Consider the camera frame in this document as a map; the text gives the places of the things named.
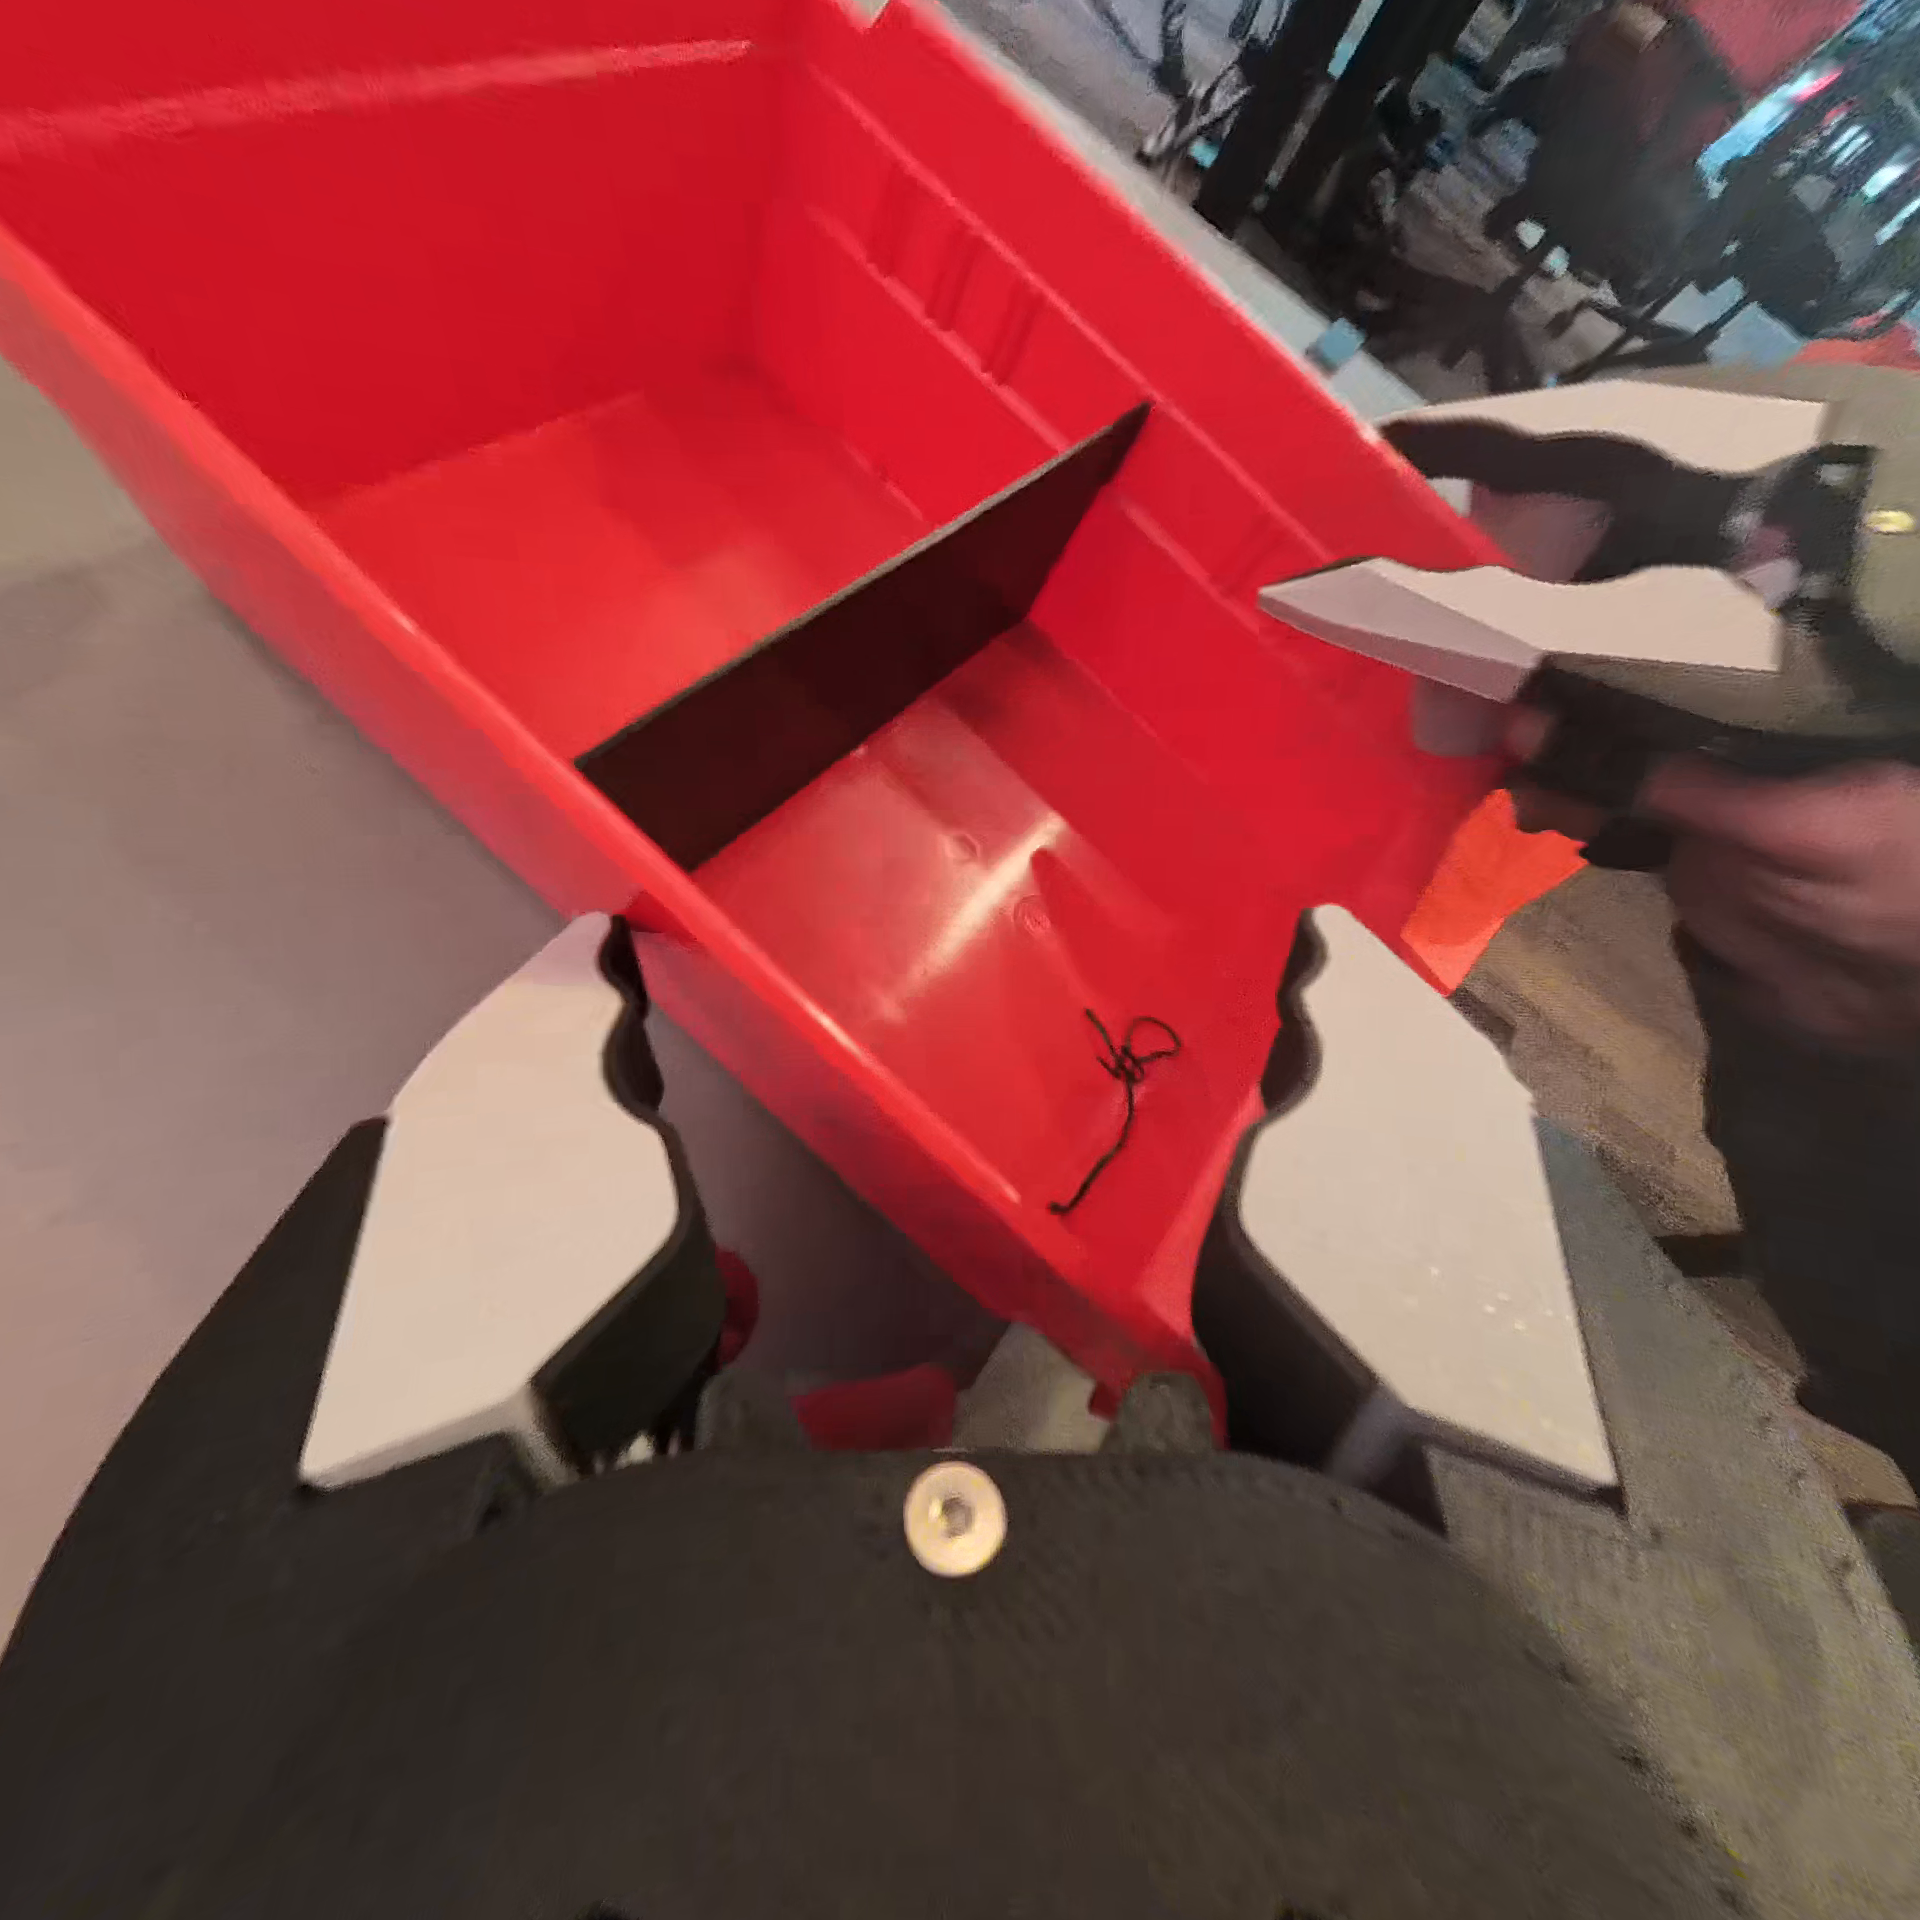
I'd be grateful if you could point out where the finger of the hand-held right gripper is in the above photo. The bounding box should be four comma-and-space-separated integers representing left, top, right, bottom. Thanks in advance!
1259, 556, 1793, 713
1380, 374, 1839, 507

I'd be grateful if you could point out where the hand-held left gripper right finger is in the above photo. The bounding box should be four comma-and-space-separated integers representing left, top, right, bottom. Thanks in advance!
1192, 904, 1626, 1502

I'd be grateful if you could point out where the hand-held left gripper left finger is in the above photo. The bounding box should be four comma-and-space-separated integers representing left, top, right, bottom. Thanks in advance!
299, 913, 729, 1494

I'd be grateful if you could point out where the red plastic bin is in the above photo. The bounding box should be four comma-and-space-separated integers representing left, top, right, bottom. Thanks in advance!
0, 0, 1591, 1419

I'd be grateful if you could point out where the person's right hand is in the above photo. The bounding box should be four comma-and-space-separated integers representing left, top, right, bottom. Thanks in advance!
1502, 677, 1920, 1060

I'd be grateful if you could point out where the black office chair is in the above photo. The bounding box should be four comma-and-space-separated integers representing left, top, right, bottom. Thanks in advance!
1440, 0, 1920, 379

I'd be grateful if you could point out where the black twist tie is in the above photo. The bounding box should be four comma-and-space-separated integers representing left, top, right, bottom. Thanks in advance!
1047, 1009, 1189, 1221

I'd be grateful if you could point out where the black bin divider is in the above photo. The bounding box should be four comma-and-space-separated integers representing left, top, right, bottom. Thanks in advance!
571, 404, 1158, 879

